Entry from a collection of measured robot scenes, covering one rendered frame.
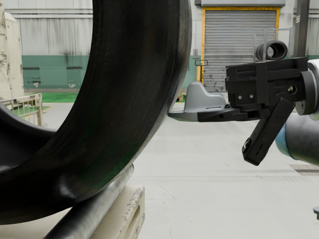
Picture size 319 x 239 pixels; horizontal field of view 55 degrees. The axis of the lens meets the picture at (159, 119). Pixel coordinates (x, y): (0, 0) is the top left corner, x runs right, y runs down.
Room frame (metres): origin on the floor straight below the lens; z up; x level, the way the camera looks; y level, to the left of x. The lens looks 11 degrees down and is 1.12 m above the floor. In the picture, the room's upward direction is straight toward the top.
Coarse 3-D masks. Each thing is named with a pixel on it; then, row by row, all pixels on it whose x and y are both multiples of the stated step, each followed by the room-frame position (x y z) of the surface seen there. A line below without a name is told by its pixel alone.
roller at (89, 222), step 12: (132, 168) 0.59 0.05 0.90; (120, 180) 0.51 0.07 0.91; (108, 192) 0.45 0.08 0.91; (120, 192) 0.51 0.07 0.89; (84, 204) 0.39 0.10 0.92; (96, 204) 0.41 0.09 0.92; (108, 204) 0.44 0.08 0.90; (72, 216) 0.36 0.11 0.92; (84, 216) 0.37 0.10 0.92; (96, 216) 0.39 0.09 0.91; (60, 228) 0.33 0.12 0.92; (72, 228) 0.34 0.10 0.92; (84, 228) 0.35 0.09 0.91
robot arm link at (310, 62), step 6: (312, 60) 0.45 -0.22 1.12; (318, 60) 0.44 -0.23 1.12; (312, 66) 0.44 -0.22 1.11; (318, 66) 0.43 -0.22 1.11; (312, 72) 0.44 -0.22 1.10; (318, 72) 0.42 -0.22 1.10; (318, 78) 0.42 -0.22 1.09; (318, 84) 0.42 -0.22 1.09; (318, 90) 0.42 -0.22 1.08; (318, 96) 0.42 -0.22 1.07; (318, 102) 0.42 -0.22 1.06; (318, 108) 0.42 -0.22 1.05; (312, 114) 0.45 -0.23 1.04; (318, 114) 0.42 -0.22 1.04
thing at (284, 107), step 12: (276, 108) 0.44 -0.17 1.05; (288, 108) 0.44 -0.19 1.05; (264, 120) 0.46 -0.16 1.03; (276, 120) 0.44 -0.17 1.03; (252, 132) 0.49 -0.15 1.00; (264, 132) 0.45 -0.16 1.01; (276, 132) 0.44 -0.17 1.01; (252, 144) 0.45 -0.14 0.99; (264, 144) 0.45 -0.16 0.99; (252, 156) 0.45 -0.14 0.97; (264, 156) 0.46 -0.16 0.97
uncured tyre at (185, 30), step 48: (96, 0) 0.32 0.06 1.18; (144, 0) 0.32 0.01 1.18; (96, 48) 0.32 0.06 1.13; (144, 48) 0.32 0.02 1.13; (96, 96) 0.32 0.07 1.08; (144, 96) 0.33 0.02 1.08; (0, 144) 0.61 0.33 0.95; (48, 144) 0.32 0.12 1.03; (96, 144) 0.32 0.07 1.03; (144, 144) 0.37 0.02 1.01; (0, 192) 0.34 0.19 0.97; (48, 192) 0.33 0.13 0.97; (96, 192) 0.38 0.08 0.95
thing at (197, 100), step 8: (192, 88) 0.46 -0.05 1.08; (200, 88) 0.46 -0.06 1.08; (192, 96) 0.46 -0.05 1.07; (200, 96) 0.46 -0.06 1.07; (208, 96) 0.46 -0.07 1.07; (216, 96) 0.45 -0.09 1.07; (192, 104) 0.46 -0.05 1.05; (200, 104) 0.46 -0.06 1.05; (208, 104) 0.46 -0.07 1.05; (216, 104) 0.45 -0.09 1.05; (224, 104) 0.45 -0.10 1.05; (176, 112) 0.47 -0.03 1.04; (184, 112) 0.46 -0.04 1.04; (192, 112) 0.45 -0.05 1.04; (184, 120) 0.47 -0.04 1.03; (192, 120) 0.45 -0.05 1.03
